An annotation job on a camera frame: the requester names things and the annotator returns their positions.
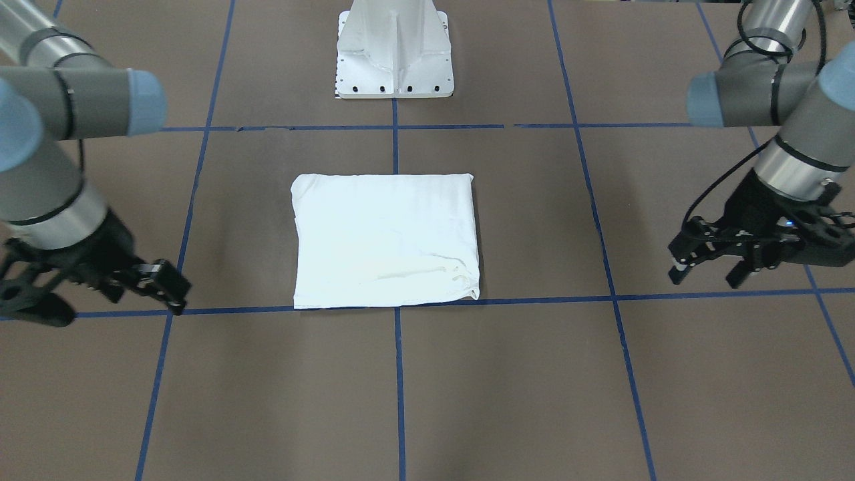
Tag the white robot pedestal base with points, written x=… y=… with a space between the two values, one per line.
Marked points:
x=393 y=50

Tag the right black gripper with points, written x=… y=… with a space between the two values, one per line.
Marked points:
x=101 y=248

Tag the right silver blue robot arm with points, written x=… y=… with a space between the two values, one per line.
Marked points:
x=62 y=229

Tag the white long-sleeve printed shirt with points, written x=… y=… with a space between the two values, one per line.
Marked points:
x=384 y=241

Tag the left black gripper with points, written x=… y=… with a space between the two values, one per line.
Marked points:
x=753 y=199

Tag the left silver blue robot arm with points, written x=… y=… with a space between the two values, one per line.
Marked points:
x=777 y=73

